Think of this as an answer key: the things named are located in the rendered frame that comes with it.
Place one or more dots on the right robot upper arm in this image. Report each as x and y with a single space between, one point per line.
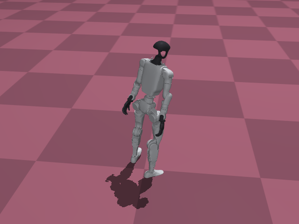
167 74

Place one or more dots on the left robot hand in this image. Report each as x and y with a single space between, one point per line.
126 105

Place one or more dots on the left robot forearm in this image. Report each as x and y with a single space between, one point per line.
135 90

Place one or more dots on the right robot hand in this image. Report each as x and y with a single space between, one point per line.
161 119

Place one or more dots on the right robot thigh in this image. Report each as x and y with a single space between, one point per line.
153 116

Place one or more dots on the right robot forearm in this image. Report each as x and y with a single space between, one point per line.
164 106

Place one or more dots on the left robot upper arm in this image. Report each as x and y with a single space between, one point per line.
139 75

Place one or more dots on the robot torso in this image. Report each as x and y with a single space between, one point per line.
152 84

